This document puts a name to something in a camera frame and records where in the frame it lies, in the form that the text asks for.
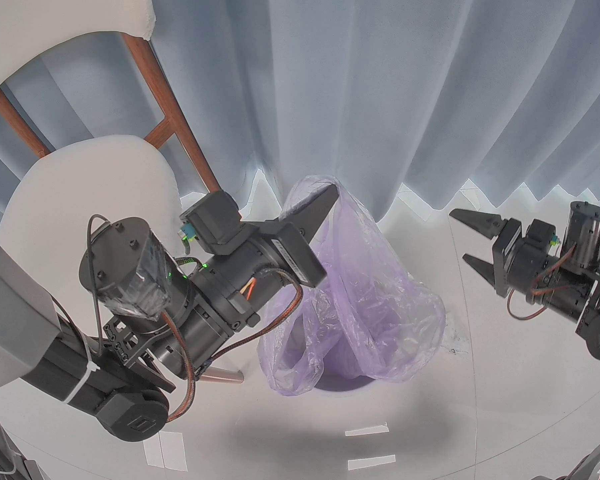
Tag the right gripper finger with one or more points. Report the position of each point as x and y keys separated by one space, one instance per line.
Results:
x=480 y=223
x=484 y=269

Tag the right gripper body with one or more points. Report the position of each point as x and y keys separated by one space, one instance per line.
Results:
x=525 y=273

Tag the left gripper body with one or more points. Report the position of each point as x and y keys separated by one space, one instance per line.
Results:
x=230 y=288

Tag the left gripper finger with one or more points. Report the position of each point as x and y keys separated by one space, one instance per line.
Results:
x=307 y=213

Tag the purple plastic bag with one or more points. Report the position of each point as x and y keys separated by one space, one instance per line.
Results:
x=380 y=293

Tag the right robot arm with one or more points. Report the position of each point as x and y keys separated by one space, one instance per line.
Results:
x=587 y=233

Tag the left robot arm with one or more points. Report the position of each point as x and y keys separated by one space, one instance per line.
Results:
x=25 y=313

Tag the pale blue curtain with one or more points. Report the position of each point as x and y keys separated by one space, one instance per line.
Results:
x=380 y=68

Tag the white wooden chair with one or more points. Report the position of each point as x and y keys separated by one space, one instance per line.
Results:
x=105 y=178

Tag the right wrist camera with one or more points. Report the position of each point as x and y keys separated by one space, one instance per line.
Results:
x=541 y=238

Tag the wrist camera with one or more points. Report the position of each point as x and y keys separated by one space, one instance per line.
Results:
x=541 y=238
x=215 y=223

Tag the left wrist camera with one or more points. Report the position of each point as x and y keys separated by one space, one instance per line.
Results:
x=215 y=223

